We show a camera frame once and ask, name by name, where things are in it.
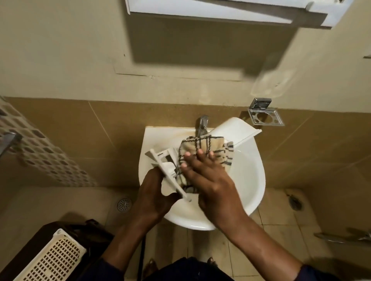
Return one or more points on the person's right hand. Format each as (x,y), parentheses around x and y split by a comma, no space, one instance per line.
(217,194)

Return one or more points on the person's left hand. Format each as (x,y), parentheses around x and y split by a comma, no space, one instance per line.
(152,202)

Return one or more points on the black-lined patterned cloth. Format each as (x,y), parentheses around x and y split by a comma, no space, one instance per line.
(211,143)

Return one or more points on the white detergent drawer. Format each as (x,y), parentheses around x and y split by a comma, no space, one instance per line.
(234,130)

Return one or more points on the person's left forearm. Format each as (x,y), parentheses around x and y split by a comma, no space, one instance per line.
(116,252)

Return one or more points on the person's right forearm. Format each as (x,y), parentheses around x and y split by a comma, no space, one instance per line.
(275,254)

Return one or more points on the person's left foot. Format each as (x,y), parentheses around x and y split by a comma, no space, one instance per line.
(150,267)

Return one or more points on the person's dark trousers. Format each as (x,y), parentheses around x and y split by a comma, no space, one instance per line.
(188,270)

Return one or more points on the round metal floor drain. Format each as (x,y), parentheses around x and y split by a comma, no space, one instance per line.
(295,202)
(124,205)

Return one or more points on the white ceramic sink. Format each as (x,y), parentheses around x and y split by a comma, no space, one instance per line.
(249,179)

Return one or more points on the dark floor threshold strip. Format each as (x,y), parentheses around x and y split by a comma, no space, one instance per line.
(141,257)

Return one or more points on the chrome sink faucet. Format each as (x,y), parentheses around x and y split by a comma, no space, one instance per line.
(202,126)

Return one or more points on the white perforated plastic basket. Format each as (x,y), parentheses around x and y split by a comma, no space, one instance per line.
(49,257)

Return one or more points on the dark plastic stool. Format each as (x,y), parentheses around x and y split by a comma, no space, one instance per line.
(29,240)

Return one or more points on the chrome toilet sprayer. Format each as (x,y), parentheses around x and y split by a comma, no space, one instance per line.
(342,238)

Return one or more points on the white mirror cabinet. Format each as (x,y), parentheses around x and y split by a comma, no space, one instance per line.
(217,10)

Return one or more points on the chrome wall toothbrush holder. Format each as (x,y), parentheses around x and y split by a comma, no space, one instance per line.
(253,117)

